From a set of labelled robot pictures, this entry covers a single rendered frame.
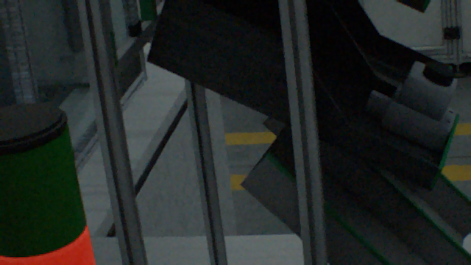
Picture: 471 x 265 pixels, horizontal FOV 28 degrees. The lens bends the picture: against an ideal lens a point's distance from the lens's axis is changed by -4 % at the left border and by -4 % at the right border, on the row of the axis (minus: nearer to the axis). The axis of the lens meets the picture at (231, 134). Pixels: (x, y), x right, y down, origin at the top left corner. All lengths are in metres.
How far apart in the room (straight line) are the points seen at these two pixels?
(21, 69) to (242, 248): 0.47
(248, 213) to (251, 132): 0.79
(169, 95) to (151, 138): 0.25
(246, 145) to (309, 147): 3.31
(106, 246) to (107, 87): 0.73
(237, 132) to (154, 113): 2.21
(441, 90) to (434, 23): 3.82
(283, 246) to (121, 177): 0.63
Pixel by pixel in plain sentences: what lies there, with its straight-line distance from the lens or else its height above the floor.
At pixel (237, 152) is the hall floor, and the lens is 4.06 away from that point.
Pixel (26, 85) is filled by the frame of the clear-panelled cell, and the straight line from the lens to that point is 1.61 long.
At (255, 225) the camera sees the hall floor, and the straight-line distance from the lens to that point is 3.43.
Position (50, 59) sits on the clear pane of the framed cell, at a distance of 1.74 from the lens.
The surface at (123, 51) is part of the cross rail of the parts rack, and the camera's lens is 0.89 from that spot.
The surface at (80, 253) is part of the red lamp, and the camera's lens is 0.44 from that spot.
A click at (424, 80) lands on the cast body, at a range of 0.88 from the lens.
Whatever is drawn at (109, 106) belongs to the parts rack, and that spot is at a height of 1.28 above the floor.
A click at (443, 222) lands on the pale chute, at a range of 1.16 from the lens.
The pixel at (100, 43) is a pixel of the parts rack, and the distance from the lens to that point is 0.82.
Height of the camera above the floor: 1.55
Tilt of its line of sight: 21 degrees down
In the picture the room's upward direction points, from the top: 7 degrees counter-clockwise
